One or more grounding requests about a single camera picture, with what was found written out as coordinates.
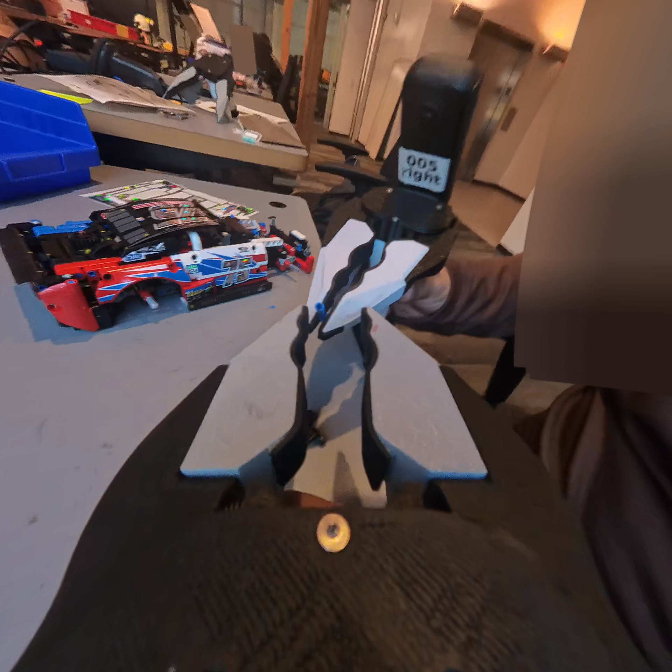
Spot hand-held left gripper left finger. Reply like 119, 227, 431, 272
180, 306, 319, 488

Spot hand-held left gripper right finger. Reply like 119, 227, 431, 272
360, 307, 489, 491

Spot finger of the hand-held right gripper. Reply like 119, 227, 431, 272
306, 218, 377, 312
319, 241, 431, 335

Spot light grey desk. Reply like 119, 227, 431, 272
0, 164, 389, 672

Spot person's right hand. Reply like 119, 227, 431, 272
392, 261, 459, 327

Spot red toy brick car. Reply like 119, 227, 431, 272
0, 202, 322, 333

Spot sticker sheet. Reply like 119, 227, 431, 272
80, 180, 259, 221

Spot grey work table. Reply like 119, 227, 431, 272
10, 72, 310, 174

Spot idle hand-held gripper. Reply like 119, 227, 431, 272
162, 34, 240, 125

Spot person's brown shirt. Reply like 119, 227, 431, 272
517, 383, 672, 672

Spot printed paper sheets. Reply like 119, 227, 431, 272
39, 73, 197, 117

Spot blue plastic bin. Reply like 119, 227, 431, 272
0, 79, 102, 204

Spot orange storage rack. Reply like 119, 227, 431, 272
0, 0, 176, 58

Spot wooden post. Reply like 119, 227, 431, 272
294, 0, 333, 148

